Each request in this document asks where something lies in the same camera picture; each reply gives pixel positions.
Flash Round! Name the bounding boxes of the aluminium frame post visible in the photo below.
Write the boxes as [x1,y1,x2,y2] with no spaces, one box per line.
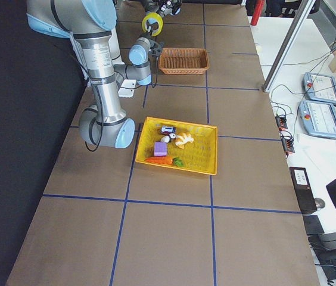
[262,0,316,93]

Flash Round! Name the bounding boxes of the red cylinder bottle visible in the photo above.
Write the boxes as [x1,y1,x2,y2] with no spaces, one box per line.
[250,0,266,26]

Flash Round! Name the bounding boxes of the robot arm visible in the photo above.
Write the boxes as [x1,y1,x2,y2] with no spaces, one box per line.
[140,0,182,17]
[27,1,163,148]

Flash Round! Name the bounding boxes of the toy croissant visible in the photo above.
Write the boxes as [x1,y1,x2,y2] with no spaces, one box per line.
[175,132,194,149]

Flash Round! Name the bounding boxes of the white black toy figure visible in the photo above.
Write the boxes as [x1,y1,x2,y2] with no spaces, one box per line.
[160,133,176,143]

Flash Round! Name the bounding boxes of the orange toy carrot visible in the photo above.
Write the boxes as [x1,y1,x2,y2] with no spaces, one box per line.
[145,156,184,167]

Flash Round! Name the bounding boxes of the teach pendant tablet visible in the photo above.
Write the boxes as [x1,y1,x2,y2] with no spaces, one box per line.
[303,72,336,105]
[298,100,336,140]

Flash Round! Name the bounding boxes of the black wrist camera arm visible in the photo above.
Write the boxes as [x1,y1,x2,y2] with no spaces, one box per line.
[150,42,164,58]

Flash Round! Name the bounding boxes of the lower teach pendant tablet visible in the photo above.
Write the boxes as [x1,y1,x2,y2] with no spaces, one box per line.
[298,100,336,140]

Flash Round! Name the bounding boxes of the upper teach pendant tablet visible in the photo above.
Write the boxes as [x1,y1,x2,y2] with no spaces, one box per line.
[303,72,336,105]

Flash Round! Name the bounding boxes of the yellow plastic basket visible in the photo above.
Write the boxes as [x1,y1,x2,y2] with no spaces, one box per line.
[135,117,218,175]

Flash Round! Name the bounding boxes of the blue white toy car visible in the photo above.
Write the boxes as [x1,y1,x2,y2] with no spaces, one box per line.
[160,126,176,135]

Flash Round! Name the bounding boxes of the black box white labels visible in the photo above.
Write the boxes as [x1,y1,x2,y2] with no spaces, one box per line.
[289,167,317,215]

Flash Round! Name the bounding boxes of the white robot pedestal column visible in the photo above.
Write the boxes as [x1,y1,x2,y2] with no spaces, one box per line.
[108,0,136,99]

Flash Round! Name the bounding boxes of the purple cube block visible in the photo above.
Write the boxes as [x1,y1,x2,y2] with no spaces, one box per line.
[154,142,168,157]

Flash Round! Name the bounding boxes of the black power strip orange plugs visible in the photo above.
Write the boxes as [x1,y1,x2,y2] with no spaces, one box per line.
[275,114,295,156]

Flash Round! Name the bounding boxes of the brown wicker basket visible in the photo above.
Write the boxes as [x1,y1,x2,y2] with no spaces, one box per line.
[158,48,210,75]

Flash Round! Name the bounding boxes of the yellow tape roll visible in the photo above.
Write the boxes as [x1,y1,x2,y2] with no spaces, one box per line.
[142,13,163,36]

